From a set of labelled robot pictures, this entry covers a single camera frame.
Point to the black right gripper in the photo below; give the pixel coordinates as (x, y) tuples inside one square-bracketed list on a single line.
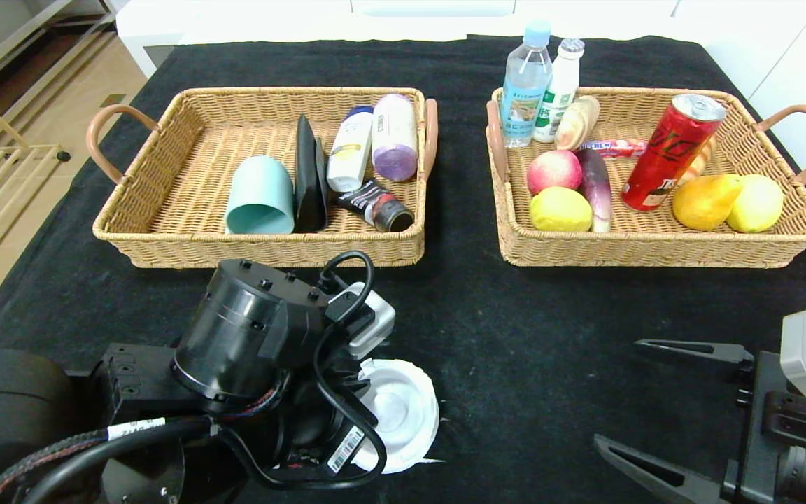
[(758, 413)]

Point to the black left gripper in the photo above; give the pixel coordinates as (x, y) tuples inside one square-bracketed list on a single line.
[(344, 450)]

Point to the white round lid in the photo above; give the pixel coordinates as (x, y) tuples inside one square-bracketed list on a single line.
[(403, 413)]

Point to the red cola can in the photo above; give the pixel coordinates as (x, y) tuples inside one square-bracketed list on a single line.
[(669, 154)]

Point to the pink peach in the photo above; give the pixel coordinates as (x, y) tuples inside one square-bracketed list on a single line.
[(553, 171)]

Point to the teal plastic mug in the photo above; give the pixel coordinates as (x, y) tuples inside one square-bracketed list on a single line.
[(259, 189)]

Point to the ridged bread roll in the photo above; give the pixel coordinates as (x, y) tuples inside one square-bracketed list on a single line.
[(578, 122)]

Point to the wicker basket holding food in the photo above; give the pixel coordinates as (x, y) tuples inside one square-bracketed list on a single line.
[(655, 241)]

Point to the wicker basket holding toiletries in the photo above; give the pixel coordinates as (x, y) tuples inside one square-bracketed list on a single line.
[(186, 175)]

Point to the yellow orange pear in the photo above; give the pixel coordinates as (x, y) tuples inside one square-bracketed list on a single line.
[(704, 203)]

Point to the yellow lemon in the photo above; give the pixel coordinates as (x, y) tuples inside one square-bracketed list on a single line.
[(560, 210), (760, 203)]

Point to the purple eggplant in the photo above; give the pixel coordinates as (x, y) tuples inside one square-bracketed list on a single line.
[(595, 189)]

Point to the black cosmetic tube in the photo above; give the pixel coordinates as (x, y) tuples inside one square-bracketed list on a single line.
[(375, 205)]

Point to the striped croissant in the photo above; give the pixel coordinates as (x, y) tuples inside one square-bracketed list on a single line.
[(700, 161)]

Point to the black flat case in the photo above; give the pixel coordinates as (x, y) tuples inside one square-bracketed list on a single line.
[(310, 182)]

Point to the red chewy candy pack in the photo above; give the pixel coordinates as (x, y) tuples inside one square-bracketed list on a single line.
[(613, 147)]

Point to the white lotion bottle blue cap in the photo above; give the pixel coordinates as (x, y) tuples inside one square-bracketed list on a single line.
[(349, 154)]

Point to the white bottle purple cap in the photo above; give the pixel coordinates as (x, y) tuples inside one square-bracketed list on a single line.
[(394, 140)]

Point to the white milk bottle green label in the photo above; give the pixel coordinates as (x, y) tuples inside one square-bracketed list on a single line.
[(560, 84)]

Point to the clear water bottle blue label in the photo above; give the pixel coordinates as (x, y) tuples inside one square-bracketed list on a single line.
[(523, 91)]

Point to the white cabinet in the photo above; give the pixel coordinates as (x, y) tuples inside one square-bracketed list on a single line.
[(270, 21)]

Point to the light wooden rack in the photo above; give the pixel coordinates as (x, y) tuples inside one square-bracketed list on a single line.
[(25, 148)]

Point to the grey metal shelf unit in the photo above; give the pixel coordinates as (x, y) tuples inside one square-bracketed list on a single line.
[(25, 28)]

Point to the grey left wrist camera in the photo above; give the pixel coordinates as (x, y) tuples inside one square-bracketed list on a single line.
[(371, 322)]

